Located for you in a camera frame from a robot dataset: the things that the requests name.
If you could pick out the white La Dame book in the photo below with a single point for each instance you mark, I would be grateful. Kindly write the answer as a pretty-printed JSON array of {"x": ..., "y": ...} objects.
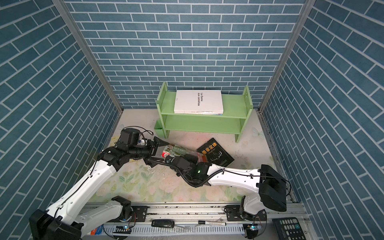
[{"x": 198, "y": 101}]

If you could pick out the black book yellow title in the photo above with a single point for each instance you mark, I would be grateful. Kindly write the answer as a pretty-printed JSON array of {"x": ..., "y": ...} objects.
[{"x": 215, "y": 153}]

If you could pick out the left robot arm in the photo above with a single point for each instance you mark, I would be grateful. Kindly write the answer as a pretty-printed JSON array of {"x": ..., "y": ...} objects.
[{"x": 63, "y": 221}]

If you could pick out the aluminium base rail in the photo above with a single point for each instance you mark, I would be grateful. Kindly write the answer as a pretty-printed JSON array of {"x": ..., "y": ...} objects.
[{"x": 187, "y": 215}]

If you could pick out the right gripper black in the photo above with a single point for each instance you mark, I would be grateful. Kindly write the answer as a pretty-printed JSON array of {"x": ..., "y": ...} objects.
[{"x": 189, "y": 157}]

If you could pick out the green nature encyclopedia book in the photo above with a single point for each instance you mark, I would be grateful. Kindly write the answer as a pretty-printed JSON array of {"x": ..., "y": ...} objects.
[{"x": 171, "y": 151}]

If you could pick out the black marker on rail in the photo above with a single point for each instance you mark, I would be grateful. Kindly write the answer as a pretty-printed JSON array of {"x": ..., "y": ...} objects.
[{"x": 211, "y": 223}]

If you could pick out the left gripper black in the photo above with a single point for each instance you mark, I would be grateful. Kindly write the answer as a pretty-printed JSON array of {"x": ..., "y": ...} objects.
[{"x": 152, "y": 148}]

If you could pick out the red blue pen package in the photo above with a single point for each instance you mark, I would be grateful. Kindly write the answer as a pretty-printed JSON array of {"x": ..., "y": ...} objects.
[{"x": 97, "y": 231}]

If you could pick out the black remote device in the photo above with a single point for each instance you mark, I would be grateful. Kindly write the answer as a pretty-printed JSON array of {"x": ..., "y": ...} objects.
[{"x": 163, "y": 224}]

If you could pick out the black calculator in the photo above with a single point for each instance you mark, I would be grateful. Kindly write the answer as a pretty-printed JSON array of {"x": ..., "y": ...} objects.
[{"x": 288, "y": 229}]

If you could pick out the space cover science magazine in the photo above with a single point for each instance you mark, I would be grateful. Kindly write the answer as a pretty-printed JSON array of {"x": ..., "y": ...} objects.
[{"x": 203, "y": 113}]

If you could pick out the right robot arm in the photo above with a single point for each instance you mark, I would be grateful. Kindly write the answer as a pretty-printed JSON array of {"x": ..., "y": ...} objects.
[{"x": 266, "y": 186}]

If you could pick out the green wooden shelf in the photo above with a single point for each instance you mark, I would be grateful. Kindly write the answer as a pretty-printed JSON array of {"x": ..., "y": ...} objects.
[{"x": 237, "y": 111}]

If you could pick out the small green pen cup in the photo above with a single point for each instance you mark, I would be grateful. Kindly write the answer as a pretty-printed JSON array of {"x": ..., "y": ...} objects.
[{"x": 159, "y": 129}]

